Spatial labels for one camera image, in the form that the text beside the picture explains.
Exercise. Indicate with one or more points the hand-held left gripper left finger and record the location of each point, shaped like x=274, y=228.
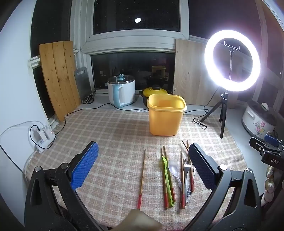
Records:
x=85, y=166

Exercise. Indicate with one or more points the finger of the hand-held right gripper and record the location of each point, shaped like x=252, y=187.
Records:
x=271, y=138
x=257, y=144

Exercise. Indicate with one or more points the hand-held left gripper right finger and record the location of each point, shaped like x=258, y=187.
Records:
x=203, y=168

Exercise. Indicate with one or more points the metal fork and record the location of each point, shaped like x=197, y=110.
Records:
x=186, y=170

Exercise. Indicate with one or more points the clear plastic spoon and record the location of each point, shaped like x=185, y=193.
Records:
x=173, y=167

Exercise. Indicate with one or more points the green plastic spoon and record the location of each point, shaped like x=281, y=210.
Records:
x=165, y=164

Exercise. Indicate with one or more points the yellow plastic container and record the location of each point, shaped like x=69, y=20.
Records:
x=165, y=120

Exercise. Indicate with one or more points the person's right hand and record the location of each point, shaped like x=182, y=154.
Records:
x=269, y=184

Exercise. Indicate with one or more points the white floral rice cooker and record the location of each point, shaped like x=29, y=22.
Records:
x=255, y=124

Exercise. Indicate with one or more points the plaid table cloth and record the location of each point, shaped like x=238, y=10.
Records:
x=115, y=144

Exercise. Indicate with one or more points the black tripod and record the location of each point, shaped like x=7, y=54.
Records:
x=223, y=120

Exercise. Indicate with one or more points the white power strip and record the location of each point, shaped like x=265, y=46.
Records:
x=44, y=137

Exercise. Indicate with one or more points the black scissors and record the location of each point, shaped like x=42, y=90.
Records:
x=88, y=97

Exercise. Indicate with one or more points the beige blurry object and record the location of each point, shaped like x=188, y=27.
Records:
x=137, y=220

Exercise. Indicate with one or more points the grey cutting board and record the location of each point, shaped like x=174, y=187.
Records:
x=82, y=84

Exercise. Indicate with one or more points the black pot with yellow lid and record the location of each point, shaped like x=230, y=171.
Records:
x=155, y=90

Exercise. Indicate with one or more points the pine plank board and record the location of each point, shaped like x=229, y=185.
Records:
x=58, y=75

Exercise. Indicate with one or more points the light wood panel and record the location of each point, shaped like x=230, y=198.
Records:
x=188, y=73

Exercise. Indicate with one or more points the phone holder clamp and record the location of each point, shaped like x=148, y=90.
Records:
x=232, y=50

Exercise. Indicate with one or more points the white wall pipes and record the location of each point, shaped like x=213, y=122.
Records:
x=33, y=62

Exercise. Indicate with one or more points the white window frame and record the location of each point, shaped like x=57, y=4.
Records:
x=133, y=42

